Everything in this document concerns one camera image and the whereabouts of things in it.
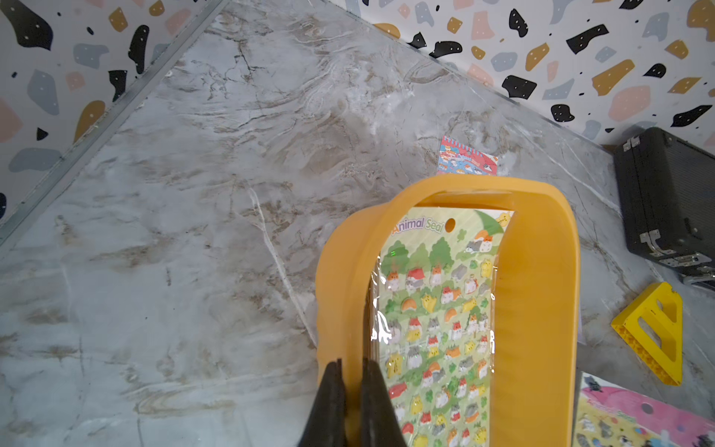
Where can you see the yellow plastic storage box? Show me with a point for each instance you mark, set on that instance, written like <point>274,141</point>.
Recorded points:
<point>537,284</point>

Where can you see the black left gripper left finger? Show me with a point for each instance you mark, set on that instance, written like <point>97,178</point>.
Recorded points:
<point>325,424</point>

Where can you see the yellow triangular plastic block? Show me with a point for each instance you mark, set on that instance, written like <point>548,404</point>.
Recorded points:
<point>652,326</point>

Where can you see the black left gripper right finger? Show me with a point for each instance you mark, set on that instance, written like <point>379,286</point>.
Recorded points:
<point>378,423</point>

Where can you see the red blue cat sticker sheet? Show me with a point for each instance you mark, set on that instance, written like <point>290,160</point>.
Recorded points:
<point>462,159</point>

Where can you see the green animal sticker sheet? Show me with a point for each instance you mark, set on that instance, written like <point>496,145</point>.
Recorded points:
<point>433,311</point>

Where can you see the black hard case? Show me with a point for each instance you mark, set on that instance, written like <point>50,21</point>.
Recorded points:
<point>666,193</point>

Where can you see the pink yellow cat sticker sheet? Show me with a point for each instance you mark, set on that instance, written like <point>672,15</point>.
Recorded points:
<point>609,415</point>

